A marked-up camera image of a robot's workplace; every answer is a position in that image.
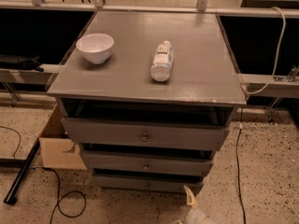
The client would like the metal rail frame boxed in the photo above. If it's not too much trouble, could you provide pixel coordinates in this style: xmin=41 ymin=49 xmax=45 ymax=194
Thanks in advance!
xmin=0 ymin=0 xmax=299 ymax=126

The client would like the clear plastic bottle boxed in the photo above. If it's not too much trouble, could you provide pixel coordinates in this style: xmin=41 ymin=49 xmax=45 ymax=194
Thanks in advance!
xmin=150 ymin=41 xmax=174 ymax=82

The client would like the black floor cable left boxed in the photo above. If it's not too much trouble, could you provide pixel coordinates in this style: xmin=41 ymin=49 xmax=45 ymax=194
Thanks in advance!
xmin=0 ymin=125 xmax=87 ymax=224

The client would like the grey top drawer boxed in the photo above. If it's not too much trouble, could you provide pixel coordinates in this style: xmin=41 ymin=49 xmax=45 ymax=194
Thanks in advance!
xmin=62 ymin=118 xmax=229 ymax=150

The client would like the black floor cable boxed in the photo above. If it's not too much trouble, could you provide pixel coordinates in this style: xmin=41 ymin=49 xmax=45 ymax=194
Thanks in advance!
xmin=0 ymin=125 xmax=87 ymax=224
xmin=235 ymin=107 xmax=247 ymax=224

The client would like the black cloth on rail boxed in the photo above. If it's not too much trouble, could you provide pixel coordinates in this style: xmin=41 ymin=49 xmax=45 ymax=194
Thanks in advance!
xmin=0 ymin=55 xmax=44 ymax=72

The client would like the black floor cable right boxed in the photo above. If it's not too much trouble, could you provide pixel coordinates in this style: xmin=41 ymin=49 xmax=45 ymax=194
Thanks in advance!
xmin=235 ymin=107 xmax=247 ymax=224

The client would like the black metal bar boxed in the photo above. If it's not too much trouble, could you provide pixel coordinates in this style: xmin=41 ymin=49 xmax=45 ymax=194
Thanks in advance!
xmin=1 ymin=139 xmax=40 ymax=205

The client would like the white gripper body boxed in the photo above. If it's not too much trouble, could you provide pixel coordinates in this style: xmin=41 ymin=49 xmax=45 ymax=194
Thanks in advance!
xmin=184 ymin=208 xmax=217 ymax=224

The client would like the grey bottom drawer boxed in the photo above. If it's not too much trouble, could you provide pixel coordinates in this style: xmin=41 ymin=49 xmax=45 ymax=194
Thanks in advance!
xmin=93 ymin=175 xmax=203 ymax=193

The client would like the grey middle drawer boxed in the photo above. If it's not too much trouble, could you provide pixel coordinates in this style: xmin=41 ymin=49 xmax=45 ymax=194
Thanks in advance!
xmin=80 ymin=151 xmax=213 ymax=176

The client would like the white ceramic bowl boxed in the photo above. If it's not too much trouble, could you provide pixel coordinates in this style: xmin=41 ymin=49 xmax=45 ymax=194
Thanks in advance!
xmin=76 ymin=34 xmax=114 ymax=64

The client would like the grey drawer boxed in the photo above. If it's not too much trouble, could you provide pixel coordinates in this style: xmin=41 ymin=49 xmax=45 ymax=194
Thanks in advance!
xmin=80 ymin=151 xmax=213 ymax=176
xmin=93 ymin=175 xmax=203 ymax=193
xmin=62 ymin=118 xmax=229 ymax=150

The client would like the white cable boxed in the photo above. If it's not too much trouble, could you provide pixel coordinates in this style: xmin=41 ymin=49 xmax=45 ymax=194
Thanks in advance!
xmin=240 ymin=7 xmax=287 ymax=96

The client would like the cardboard box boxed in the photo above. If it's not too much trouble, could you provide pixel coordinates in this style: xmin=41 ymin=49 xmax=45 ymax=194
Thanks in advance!
xmin=39 ymin=105 xmax=87 ymax=170

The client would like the grey drawer cabinet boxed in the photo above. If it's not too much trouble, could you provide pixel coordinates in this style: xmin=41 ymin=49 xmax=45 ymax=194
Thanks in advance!
xmin=49 ymin=11 xmax=246 ymax=183

